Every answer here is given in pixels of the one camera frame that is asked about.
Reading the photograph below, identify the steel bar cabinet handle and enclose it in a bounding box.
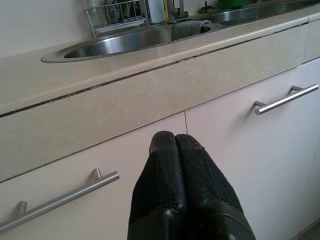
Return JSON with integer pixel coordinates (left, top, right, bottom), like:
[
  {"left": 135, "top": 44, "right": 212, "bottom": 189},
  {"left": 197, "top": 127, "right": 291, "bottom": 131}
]
[
  {"left": 253, "top": 84, "right": 320, "bottom": 116},
  {"left": 0, "top": 167, "right": 120, "bottom": 237}
]

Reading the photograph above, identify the grey dish cloth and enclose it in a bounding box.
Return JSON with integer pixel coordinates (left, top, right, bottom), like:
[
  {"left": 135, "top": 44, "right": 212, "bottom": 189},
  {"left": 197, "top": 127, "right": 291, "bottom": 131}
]
[{"left": 171, "top": 20, "right": 213, "bottom": 41}]

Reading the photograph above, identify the plain white bottle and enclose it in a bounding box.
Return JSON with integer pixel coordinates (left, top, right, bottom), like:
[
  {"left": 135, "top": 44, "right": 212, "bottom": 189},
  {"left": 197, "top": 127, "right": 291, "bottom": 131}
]
[{"left": 147, "top": 0, "right": 166, "bottom": 25}]

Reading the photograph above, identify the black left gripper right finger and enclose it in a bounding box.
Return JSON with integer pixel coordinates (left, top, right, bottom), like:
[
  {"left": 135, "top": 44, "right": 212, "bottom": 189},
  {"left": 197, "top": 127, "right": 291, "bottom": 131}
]
[{"left": 176, "top": 133, "right": 245, "bottom": 217}]

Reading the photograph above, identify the stainless steel double sink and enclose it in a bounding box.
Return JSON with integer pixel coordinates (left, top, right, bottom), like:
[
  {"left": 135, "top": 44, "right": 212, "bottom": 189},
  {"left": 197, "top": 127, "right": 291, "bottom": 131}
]
[{"left": 41, "top": 0, "right": 320, "bottom": 64}]

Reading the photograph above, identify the clear glass jar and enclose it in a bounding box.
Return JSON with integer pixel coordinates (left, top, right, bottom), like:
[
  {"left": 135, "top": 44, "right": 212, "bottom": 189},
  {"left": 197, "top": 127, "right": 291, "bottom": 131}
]
[{"left": 86, "top": 0, "right": 107, "bottom": 27}]

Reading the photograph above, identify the green plastic bowl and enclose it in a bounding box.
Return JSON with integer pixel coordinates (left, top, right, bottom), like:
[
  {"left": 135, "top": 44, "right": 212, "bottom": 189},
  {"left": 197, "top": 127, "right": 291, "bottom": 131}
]
[{"left": 218, "top": 0, "right": 247, "bottom": 8}]

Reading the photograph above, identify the wire dish rack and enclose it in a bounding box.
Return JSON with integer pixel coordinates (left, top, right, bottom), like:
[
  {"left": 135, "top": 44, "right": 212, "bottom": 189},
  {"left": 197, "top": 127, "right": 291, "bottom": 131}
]
[{"left": 83, "top": 0, "right": 151, "bottom": 36}]

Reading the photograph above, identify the chrome faucet with hose spout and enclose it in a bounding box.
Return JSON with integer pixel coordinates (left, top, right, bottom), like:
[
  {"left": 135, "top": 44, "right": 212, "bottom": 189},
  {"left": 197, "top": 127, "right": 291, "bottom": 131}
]
[{"left": 166, "top": 0, "right": 190, "bottom": 25}]

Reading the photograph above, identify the black sink plug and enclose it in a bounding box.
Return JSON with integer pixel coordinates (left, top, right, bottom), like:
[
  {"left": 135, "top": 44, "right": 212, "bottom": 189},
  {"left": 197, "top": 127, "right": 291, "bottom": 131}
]
[{"left": 198, "top": 1, "right": 216, "bottom": 14}]

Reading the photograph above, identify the white cabinet door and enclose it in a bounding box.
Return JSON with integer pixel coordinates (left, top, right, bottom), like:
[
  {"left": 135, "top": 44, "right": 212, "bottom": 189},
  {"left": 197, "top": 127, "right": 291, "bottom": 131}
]
[
  {"left": 183, "top": 58, "right": 320, "bottom": 240},
  {"left": 0, "top": 111, "right": 188, "bottom": 240}
]

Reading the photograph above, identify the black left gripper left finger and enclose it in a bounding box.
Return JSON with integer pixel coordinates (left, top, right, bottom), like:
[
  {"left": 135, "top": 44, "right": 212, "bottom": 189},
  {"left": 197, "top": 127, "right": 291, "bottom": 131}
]
[{"left": 126, "top": 130, "right": 187, "bottom": 240}]

